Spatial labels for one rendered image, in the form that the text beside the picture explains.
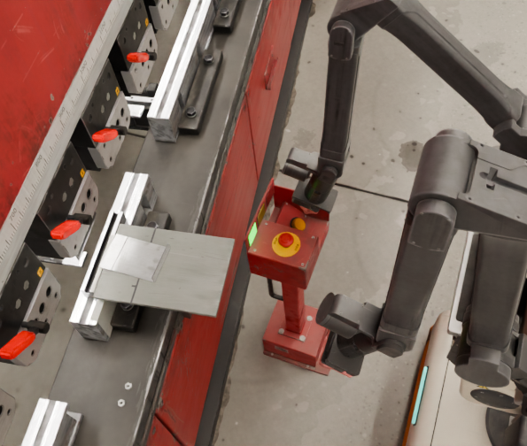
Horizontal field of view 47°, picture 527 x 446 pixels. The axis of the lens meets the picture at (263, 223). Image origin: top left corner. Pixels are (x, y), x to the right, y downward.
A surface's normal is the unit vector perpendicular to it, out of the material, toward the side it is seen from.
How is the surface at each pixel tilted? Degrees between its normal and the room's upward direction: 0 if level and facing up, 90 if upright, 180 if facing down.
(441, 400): 0
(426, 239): 90
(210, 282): 0
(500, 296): 90
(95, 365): 0
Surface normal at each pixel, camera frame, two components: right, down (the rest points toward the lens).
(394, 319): -0.39, 0.67
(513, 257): -0.27, 0.85
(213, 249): -0.07, -0.52
